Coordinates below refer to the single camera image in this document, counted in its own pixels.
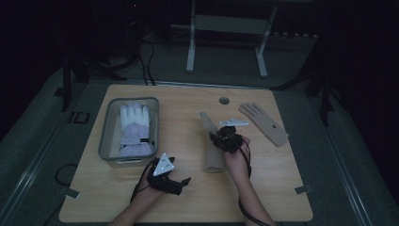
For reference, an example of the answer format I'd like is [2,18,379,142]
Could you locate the black floor cable loop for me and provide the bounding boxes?
[55,163,78,186]

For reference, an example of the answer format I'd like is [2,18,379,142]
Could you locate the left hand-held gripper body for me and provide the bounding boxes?
[146,153,184,196]

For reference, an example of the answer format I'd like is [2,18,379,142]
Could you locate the person's right hand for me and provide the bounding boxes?
[223,136,252,182]

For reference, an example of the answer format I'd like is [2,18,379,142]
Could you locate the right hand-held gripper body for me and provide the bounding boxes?
[215,117,250,154]

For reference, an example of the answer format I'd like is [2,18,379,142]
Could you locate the black tripod stand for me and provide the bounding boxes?
[60,18,143,112]
[272,56,335,127]

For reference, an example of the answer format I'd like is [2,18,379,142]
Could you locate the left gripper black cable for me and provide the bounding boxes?
[129,157,159,204]

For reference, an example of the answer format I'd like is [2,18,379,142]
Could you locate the beige knit glove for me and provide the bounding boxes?
[238,102,290,148]
[199,111,228,173]

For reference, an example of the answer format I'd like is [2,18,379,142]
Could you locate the grey tape strip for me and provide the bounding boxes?
[59,186,81,200]
[294,185,313,195]

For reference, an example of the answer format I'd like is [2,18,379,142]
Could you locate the white metal stand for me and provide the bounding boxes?
[185,0,279,79]

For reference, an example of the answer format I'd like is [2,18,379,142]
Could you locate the clear grey-rimmed plastic bin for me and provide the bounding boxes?
[98,96,160,168]

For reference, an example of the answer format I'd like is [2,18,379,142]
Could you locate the lilac ski glove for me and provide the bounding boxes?
[118,144,133,158]
[119,103,155,158]

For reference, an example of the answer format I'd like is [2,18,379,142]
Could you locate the black floor cables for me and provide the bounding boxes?
[136,39,157,87]

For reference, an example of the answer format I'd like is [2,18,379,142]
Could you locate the person's left hand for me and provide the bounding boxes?
[136,178,168,203]

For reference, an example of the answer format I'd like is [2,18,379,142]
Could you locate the black square floor bracket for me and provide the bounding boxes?
[68,110,91,125]

